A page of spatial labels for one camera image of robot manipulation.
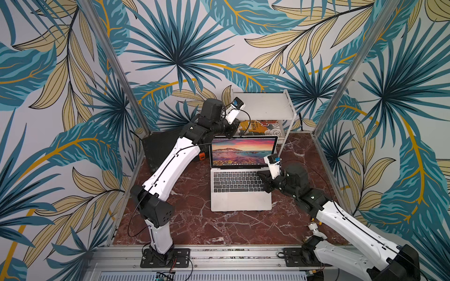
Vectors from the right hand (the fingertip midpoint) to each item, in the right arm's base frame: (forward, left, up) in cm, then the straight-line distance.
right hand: (249, 179), depth 73 cm
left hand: (+18, +5, +16) cm, 24 cm away
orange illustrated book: (+32, -9, -1) cm, 33 cm away
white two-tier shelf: (+37, -13, +9) cm, 40 cm away
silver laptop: (+12, +5, -6) cm, 15 cm away
